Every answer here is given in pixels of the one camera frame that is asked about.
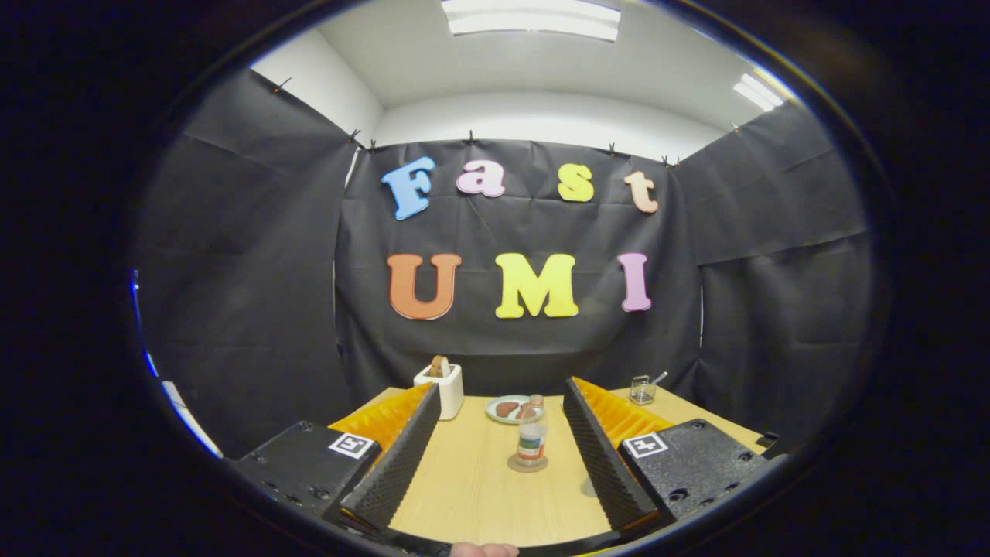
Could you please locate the small glass jar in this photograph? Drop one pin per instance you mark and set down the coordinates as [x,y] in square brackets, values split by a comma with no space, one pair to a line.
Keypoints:
[642,391]

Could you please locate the black table clamp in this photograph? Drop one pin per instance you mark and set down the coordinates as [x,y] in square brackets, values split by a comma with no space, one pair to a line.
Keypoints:
[768,440]

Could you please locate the long ceiling light panel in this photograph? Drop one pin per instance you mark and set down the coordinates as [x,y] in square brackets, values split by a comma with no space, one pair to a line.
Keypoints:
[534,17]

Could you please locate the round brown coaster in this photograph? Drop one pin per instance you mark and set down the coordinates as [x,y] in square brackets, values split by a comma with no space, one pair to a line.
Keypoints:
[514,465]

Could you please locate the small ceiling light panel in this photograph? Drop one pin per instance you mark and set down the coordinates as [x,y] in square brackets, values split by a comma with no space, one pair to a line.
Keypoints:
[758,93]

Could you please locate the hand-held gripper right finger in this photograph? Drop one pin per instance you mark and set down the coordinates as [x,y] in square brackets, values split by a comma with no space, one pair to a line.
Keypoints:
[599,464]

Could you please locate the brown meat slice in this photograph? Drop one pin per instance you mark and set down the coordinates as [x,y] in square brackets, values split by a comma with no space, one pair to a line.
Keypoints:
[524,410]
[506,408]

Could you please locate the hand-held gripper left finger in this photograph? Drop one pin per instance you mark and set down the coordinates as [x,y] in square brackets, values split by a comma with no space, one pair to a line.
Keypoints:
[402,464]

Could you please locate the wooden table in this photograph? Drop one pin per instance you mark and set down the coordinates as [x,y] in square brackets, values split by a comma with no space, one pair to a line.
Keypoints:
[472,495]

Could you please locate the white toaster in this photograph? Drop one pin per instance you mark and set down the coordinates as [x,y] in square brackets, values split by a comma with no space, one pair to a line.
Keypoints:
[452,394]

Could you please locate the white side desk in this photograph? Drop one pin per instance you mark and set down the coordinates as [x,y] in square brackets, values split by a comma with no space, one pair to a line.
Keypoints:
[189,422]

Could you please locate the pale green plate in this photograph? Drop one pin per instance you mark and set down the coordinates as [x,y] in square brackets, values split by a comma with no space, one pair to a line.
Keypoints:
[492,410]

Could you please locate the clear plastic juice bottle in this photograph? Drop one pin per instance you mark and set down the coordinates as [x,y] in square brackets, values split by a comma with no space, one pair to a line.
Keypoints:
[531,445]

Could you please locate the toasted bread slice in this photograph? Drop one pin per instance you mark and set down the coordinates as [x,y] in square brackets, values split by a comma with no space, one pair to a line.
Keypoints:
[439,366]

